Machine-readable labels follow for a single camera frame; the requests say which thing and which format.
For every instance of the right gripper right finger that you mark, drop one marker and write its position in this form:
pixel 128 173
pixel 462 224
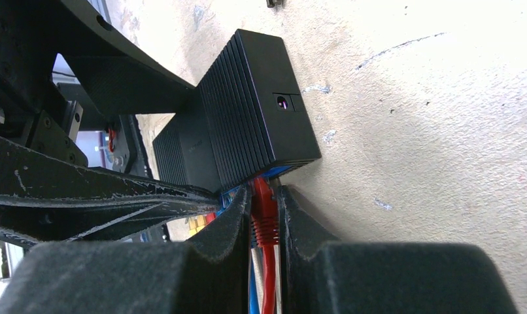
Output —
pixel 322 274

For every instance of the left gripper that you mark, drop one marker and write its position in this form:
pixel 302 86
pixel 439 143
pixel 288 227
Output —
pixel 44 199

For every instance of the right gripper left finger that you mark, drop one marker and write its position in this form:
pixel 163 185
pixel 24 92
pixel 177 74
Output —
pixel 207 273

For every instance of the black network switch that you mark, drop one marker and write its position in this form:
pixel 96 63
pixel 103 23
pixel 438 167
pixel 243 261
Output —
pixel 245 119

